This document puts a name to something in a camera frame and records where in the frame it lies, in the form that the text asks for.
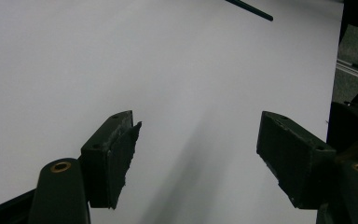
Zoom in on aluminium rail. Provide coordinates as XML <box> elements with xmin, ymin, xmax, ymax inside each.
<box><xmin>335</xmin><ymin>58</ymin><xmax>358</xmax><ymax>82</ymax></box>

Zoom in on white board sheet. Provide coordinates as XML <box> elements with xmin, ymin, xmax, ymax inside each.
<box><xmin>0</xmin><ymin>0</ymin><xmax>345</xmax><ymax>224</ymax></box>

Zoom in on black pen with orange tip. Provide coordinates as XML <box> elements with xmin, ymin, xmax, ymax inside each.
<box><xmin>225</xmin><ymin>0</ymin><xmax>274</xmax><ymax>22</ymax></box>

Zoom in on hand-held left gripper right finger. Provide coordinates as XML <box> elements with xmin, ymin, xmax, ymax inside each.
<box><xmin>255</xmin><ymin>110</ymin><xmax>337</xmax><ymax>210</ymax></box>

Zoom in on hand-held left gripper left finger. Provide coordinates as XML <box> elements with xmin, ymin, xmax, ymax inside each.
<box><xmin>80</xmin><ymin>110</ymin><xmax>143</xmax><ymax>210</ymax></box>

